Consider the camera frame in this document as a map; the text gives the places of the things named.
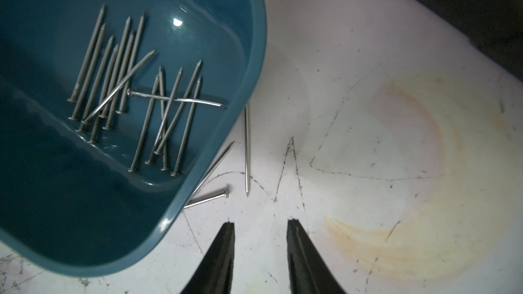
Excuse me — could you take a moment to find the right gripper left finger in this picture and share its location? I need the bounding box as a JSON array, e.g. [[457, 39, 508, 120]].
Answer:
[[181, 222, 235, 293]]

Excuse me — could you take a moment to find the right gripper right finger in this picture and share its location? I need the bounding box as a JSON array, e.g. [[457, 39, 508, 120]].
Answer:
[[287, 219, 345, 293]]

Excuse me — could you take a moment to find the teal plastic storage box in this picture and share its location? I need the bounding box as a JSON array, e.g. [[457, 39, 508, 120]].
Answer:
[[1, 0, 267, 277]]

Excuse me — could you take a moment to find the bent steel nail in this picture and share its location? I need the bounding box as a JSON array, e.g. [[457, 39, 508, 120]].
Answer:
[[127, 89, 226, 108]]

